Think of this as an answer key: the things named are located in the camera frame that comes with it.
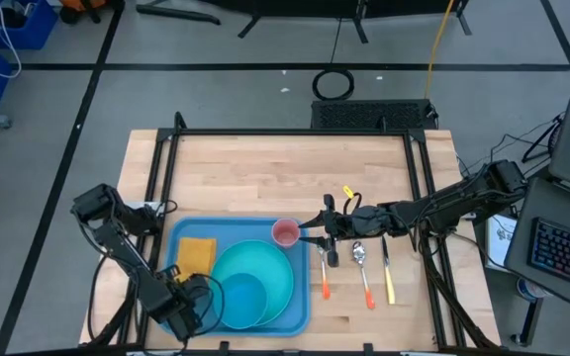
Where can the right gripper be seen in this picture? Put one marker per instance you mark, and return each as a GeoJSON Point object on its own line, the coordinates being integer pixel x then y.
{"type": "Point", "coordinates": [364, 222]}

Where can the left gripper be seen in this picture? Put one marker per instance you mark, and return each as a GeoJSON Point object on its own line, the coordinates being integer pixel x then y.
{"type": "Point", "coordinates": [181, 306]}

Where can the pink cup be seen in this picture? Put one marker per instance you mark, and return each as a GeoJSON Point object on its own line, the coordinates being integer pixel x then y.
{"type": "Point", "coordinates": [285, 233]}

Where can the yellow cloth napkin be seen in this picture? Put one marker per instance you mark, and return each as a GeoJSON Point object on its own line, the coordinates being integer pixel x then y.
{"type": "Point", "coordinates": [196, 257]}

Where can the blue bowl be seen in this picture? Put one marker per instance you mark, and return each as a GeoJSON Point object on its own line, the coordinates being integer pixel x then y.
{"type": "Point", "coordinates": [243, 301]}

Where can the green plate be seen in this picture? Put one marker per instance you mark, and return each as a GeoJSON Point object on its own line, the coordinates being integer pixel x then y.
{"type": "Point", "coordinates": [265, 267]}

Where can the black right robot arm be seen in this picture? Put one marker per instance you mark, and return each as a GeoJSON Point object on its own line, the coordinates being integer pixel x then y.
{"type": "Point", "coordinates": [463, 198]}

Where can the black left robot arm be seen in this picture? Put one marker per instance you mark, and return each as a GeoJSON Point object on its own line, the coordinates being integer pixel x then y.
{"type": "Point", "coordinates": [117, 242]}

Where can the blue plastic tray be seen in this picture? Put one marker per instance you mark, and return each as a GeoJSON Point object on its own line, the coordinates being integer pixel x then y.
{"type": "Point", "coordinates": [245, 227]}

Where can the black perforated computer case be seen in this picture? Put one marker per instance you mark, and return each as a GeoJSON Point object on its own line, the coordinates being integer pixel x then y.
{"type": "Point", "coordinates": [364, 115]}

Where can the white printed paper sheet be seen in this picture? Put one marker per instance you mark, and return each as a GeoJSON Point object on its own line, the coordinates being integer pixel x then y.
{"type": "Point", "coordinates": [500, 242]}

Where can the blue and white tape roll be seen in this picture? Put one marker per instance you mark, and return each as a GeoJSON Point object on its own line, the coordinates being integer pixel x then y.
{"type": "Point", "coordinates": [527, 292]}

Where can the backlit black keyboard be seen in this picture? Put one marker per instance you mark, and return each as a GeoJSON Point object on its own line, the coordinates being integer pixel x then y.
{"type": "Point", "coordinates": [567, 254]}

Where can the black bar on floor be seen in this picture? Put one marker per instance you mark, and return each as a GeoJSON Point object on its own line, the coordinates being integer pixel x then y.
{"type": "Point", "coordinates": [176, 13]}

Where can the orange and black tool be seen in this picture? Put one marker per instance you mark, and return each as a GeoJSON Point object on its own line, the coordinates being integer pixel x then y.
{"type": "Point", "coordinates": [79, 4]}

